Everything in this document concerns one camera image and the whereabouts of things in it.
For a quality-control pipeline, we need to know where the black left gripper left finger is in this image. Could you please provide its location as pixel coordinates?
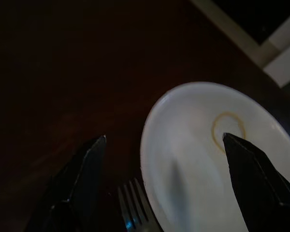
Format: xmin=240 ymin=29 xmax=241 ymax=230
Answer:
xmin=26 ymin=134 xmax=123 ymax=232

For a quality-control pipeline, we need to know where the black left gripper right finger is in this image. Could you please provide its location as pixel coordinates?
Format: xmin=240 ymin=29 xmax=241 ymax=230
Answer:
xmin=222 ymin=132 xmax=290 ymax=232

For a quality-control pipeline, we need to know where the silver metal fork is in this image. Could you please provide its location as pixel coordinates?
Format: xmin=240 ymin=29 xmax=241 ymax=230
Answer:
xmin=117 ymin=177 xmax=158 ymax=232

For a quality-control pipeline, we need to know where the white round plate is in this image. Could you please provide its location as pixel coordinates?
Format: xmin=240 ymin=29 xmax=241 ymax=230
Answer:
xmin=139 ymin=81 xmax=290 ymax=232

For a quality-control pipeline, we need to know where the white chair frame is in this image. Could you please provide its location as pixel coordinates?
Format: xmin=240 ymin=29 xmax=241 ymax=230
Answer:
xmin=188 ymin=0 xmax=290 ymax=88

